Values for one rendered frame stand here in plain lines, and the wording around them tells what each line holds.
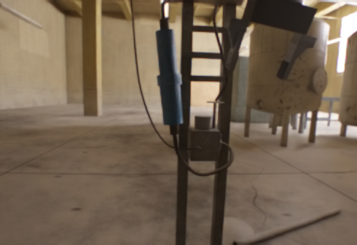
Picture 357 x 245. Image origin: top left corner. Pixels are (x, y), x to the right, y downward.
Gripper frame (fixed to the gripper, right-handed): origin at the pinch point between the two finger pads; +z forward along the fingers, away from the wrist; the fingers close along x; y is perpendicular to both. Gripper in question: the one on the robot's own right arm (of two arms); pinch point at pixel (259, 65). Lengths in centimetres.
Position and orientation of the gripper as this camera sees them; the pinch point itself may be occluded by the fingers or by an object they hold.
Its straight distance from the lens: 51.1
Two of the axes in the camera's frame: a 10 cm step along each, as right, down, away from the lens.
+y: 0.7, 5.2, -8.5
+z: -1.9, 8.5, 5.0
